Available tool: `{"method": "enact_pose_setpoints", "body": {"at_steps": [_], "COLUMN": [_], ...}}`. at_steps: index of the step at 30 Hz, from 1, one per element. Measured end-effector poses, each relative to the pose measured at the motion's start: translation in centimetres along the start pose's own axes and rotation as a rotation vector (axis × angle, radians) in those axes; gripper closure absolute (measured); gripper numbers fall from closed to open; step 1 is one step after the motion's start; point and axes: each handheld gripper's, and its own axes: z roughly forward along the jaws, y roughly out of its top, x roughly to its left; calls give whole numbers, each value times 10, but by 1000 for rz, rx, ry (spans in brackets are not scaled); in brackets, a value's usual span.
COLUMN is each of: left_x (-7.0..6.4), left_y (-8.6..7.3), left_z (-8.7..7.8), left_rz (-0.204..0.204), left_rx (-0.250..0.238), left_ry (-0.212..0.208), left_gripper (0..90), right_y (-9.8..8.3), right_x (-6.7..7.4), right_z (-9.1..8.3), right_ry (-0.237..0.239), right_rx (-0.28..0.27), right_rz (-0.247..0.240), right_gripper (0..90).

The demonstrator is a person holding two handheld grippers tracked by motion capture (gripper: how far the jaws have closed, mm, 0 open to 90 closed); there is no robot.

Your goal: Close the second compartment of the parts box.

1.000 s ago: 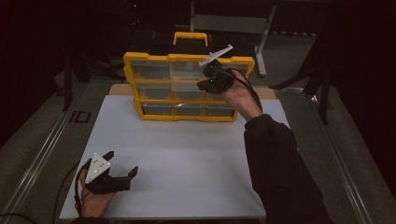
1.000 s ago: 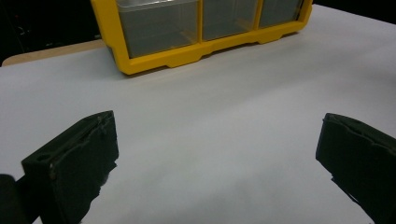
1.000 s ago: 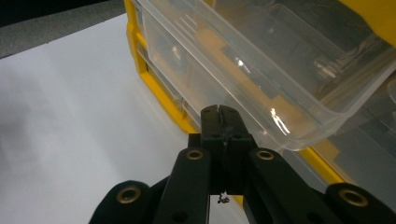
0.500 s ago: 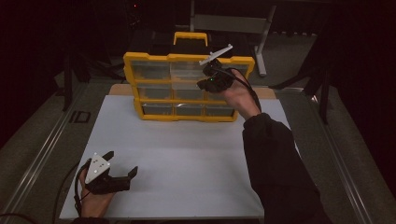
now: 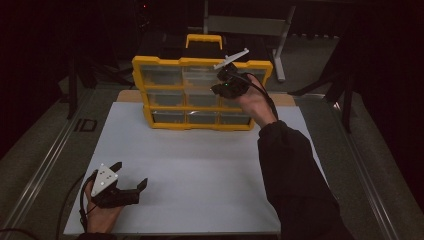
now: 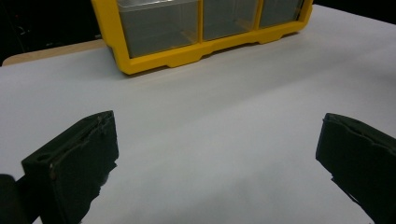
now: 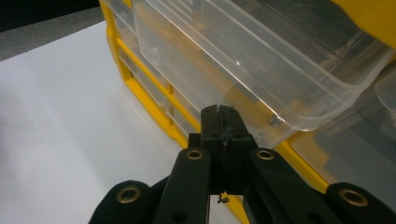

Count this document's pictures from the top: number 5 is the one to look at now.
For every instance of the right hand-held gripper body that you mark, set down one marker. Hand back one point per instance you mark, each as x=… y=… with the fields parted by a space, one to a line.
x=238 y=87

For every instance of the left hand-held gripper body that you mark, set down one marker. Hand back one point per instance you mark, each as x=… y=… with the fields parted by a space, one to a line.
x=110 y=198

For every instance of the grid of clear plastic drawers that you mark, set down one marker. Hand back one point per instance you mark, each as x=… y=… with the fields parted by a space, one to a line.
x=166 y=76

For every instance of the yellow parts organizer box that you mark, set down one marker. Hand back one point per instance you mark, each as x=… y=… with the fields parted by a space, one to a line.
x=160 y=87

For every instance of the person's left hand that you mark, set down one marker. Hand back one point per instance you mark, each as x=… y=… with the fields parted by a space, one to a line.
x=100 y=218

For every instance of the person's right hand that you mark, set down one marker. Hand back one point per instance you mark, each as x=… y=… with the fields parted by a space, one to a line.
x=258 y=106

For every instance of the black metal stand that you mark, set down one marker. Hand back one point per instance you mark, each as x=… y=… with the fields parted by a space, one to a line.
x=346 y=110
x=72 y=100

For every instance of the grey metal stand frame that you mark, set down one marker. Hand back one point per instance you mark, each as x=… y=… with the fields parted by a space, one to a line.
x=246 y=25

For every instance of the aluminium floor rail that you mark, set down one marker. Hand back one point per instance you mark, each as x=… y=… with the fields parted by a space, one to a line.
x=46 y=160
x=360 y=166

